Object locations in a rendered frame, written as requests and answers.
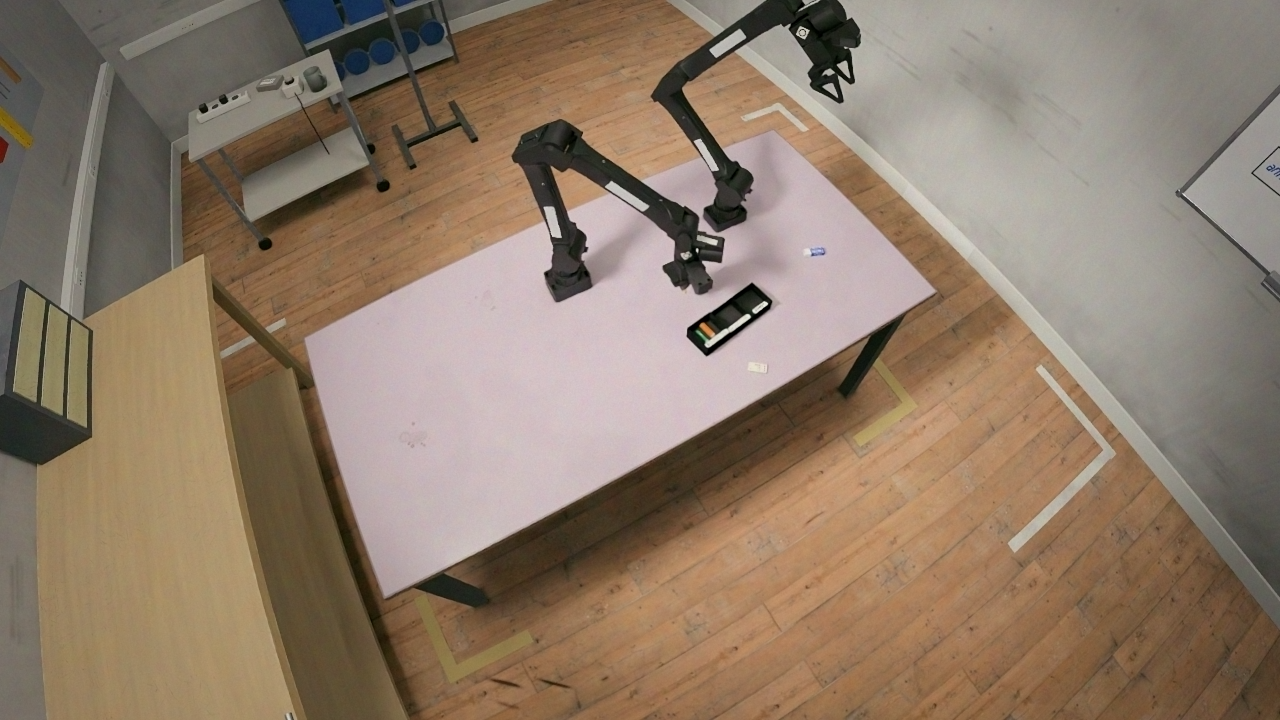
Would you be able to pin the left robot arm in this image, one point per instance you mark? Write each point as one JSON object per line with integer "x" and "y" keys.
{"x": 733, "y": 181}

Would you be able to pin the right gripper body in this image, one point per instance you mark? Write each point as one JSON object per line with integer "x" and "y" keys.
{"x": 668, "y": 268}

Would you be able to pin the black bin rack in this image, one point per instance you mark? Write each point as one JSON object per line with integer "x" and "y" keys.
{"x": 751, "y": 298}

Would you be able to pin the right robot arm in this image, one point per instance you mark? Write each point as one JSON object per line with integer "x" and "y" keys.
{"x": 569, "y": 242}

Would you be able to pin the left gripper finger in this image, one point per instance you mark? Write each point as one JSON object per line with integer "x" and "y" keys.
{"x": 839, "y": 72}
{"x": 833, "y": 78}

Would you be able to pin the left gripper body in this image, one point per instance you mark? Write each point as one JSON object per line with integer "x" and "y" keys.
{"x": 814, "y": 73}

